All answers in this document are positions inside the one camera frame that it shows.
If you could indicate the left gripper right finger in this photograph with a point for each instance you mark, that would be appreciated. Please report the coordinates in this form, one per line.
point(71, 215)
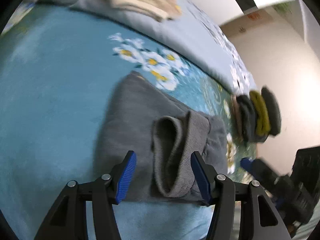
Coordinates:
point(205, 177)

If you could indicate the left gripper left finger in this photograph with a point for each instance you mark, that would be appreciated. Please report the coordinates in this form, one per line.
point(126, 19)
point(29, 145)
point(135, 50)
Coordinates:
point(121, 176)

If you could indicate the grey sweater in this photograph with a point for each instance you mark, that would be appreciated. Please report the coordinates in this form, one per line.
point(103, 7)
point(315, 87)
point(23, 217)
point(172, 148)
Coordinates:
point(163, 132)

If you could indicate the pink folded garment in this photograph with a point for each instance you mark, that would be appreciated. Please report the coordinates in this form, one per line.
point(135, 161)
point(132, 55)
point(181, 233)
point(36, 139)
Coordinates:
point(237, 114)

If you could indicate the dark grey folded garment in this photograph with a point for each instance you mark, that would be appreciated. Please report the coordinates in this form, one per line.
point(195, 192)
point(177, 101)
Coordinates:
point(248, 118)

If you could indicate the olive yellow knitted garment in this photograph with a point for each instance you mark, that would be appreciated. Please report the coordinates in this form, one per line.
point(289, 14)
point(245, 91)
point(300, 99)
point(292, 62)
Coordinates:
point(263, 123)

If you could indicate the black folded garment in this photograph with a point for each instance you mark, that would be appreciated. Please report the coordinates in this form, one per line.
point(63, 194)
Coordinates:
point(273, 110)

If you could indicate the green floral blanket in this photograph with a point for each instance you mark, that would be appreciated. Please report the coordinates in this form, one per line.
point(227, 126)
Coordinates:
point(58, 71)

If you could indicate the light blue quilt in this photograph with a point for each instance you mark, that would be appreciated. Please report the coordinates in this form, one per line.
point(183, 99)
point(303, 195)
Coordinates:
point(193, 35)

